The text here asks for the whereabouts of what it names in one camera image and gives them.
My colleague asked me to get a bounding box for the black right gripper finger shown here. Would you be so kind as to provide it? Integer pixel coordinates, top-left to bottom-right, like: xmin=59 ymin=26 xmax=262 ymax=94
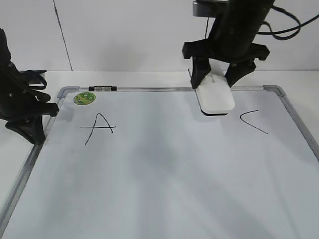
xmin=191 ymin=57 xmax=211 ymax=89
xmin=225 ymin=60 xmax=256 ymax=87

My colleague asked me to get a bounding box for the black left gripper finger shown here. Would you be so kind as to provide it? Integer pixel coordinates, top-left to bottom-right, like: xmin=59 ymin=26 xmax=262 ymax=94
xmin=20 ymin=70 xmax=47 ymax=89
xmin=5 ymin=116 xmax=45 ymax=144

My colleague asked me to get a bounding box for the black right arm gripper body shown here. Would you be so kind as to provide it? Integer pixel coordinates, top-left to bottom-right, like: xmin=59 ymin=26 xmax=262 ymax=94
xmin=182 ymin=14 xmax=270 ymax=64

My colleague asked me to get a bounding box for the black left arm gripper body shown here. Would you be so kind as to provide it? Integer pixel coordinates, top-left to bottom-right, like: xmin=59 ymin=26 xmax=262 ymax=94
xmin=0 ymin=29 xmax=59 ymax=121

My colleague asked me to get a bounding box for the white rectangular whiteboard eraser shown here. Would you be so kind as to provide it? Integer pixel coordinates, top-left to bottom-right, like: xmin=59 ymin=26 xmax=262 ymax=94
xmin=195 ymin=69 xmax=235 ymax=116

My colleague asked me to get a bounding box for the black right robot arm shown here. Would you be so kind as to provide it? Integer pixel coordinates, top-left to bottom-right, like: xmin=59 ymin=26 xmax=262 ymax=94
xmin=182 ymin=0 xmax=274 ymax=89

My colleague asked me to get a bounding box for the green round magnet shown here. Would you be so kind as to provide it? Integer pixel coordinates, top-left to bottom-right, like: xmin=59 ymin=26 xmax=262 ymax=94
xmin=73 ymin=92 xmax=96 ymax=106

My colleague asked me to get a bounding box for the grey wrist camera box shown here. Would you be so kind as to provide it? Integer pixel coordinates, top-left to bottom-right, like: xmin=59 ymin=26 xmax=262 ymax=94
xmin=192 ymin=0 xmax=228 ymax=17

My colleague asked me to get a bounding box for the black cable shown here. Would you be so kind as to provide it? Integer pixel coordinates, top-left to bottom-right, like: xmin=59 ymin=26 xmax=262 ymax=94
xmin=256 ymin=4 xmax=319 ymax=41

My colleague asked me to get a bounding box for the white board with aluminium frame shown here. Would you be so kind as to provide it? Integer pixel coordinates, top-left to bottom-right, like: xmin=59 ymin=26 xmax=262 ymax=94
xmin=0 ymin=86 xmax=319 ymax=239

